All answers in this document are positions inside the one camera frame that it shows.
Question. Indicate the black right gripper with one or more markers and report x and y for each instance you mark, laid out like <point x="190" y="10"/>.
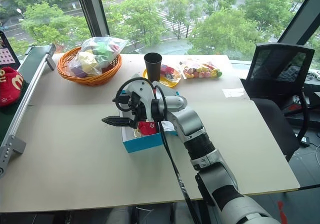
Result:
<point x="140" y="112"/>

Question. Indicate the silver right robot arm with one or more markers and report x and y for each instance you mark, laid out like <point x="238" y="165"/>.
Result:
<point x="190" y="123"/>

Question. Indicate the blue cardboard shoebox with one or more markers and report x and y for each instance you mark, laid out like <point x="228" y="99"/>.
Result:
<point x="140" y="142"/>

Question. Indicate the red slipper with white print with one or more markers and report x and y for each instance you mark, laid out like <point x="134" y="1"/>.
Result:
<point x="148" y="128"/>

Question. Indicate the orange wicker basket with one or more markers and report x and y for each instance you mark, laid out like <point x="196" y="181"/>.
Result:
<point x="95" y="78"/>

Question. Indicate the black paper cup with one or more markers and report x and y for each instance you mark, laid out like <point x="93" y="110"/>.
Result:
<point x="152" y="66"/>

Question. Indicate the yellow plate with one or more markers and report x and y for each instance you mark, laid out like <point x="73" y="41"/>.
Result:
<point x="171" y="83"/>

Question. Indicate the clear bag of colourful blocks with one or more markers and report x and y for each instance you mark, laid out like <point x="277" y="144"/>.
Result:
<point x="92" y="56"/>

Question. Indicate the colourful snack packets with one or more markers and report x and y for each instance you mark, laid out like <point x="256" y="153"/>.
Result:
<point x="170" y="72"/>

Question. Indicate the clear bag of colourful candies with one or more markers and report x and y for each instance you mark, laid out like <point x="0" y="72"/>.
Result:
<point x="200" y="71"/>

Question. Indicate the dark window pillar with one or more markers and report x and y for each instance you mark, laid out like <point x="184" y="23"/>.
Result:
<point x="92" y="11"/>
<point x="302" y="13"/>

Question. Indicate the red plush toy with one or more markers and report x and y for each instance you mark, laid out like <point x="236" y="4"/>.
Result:
<point x="8" y="87"/>

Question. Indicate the white paper label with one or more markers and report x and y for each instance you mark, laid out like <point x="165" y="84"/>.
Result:
<point x="233" y="93"/>

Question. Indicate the dark tablet with pink grid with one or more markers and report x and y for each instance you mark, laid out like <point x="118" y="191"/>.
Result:
<point x="6" y="56"/>

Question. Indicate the black mesh office chair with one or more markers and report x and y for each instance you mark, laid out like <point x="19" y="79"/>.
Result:
<point x="277" y="68"/>

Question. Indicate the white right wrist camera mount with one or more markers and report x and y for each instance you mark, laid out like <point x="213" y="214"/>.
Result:
<point x="140" y="88"/>

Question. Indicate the green conveyor belt aluminium frame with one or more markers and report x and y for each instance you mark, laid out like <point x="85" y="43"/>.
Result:
<point x="30" y="76"/>

